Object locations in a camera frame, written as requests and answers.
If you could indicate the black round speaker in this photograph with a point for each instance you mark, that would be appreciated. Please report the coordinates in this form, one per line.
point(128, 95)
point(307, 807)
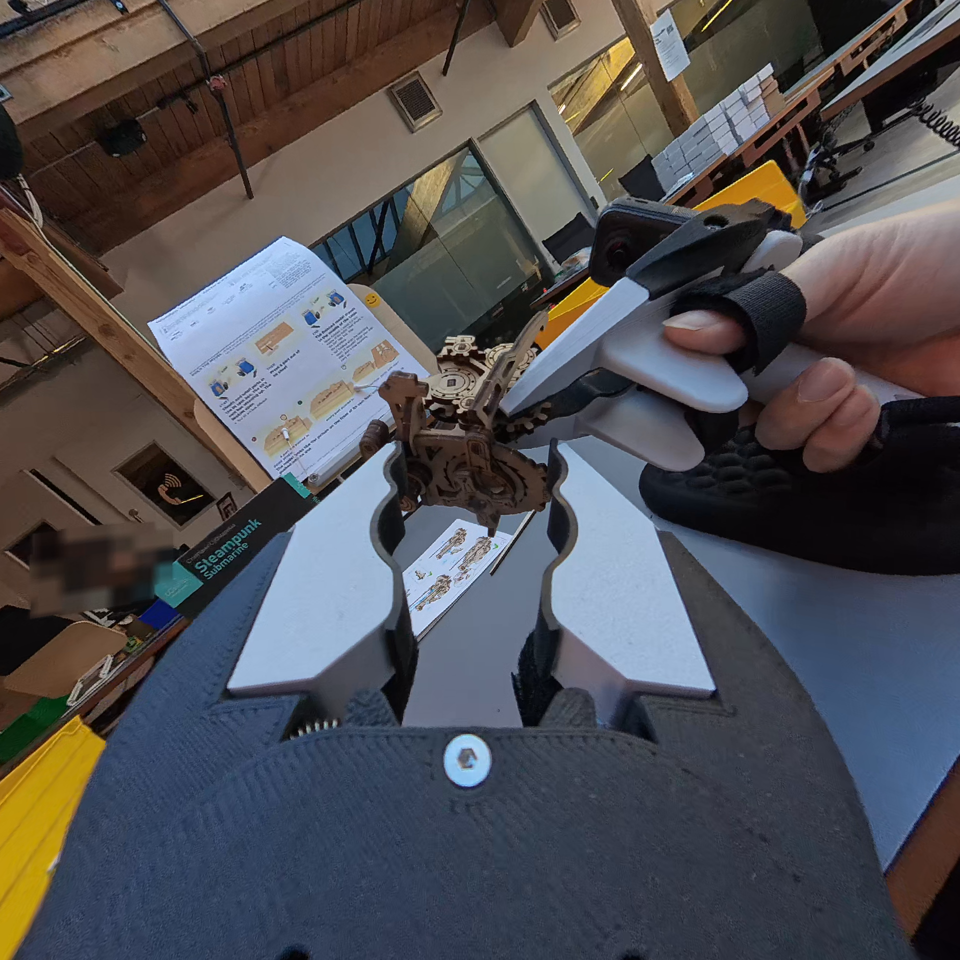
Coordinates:
point(121, 137)

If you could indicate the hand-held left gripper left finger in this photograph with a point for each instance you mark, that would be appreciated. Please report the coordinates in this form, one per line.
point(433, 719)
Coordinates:
point(322, 592)

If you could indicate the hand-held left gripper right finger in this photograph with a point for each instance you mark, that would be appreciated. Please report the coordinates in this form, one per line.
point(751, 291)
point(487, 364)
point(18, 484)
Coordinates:
point(630, 600)

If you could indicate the white paper notice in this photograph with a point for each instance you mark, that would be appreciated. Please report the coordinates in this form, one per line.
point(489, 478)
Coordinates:
point(670, 45)

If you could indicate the green plastic bin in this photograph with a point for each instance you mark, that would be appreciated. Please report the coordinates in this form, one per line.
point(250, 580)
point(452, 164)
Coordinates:
point(30, 727)

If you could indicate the wall vent grille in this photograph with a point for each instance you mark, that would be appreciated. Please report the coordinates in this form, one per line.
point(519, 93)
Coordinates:
point(415, 100)
point(560, 16)

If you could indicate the black model kit box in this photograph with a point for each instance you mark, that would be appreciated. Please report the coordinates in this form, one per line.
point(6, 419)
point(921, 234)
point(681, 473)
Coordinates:
point(240, 547)

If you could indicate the dark phone sign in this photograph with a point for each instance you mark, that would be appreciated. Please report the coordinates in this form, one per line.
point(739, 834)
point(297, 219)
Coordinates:
point(169, 487)

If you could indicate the printed instruction sheet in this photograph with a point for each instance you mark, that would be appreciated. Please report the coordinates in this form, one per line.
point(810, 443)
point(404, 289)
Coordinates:
point(285, 337)

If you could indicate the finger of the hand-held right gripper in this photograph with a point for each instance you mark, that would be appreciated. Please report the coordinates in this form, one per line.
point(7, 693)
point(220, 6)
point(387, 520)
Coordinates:
point(645, 431)
point(577, 337)

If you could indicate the stack of white boxes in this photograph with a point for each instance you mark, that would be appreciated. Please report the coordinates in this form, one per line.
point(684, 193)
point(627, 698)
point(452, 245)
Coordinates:
point(720, 127)

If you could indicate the assembly instruction booklet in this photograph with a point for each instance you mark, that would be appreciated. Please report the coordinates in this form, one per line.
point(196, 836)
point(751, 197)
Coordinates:
point(442, 577)

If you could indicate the wooden frame piece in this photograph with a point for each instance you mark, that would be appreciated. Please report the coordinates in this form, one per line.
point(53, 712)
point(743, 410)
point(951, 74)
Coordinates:
point(517, 352)

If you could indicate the yellow plastic bin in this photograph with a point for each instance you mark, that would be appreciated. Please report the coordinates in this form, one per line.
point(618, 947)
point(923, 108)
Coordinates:
point(757, 191)
point(37, 810)

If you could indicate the wooden gear model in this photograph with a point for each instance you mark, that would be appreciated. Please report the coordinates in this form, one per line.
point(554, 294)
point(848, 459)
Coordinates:
point(450, 450)

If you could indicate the black wrist rest pad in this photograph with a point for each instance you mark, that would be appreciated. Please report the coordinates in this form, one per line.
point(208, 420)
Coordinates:
point(787, 510)

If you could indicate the person's right hand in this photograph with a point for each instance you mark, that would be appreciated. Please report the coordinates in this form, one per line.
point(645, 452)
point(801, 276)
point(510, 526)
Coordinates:
point(885, 300)

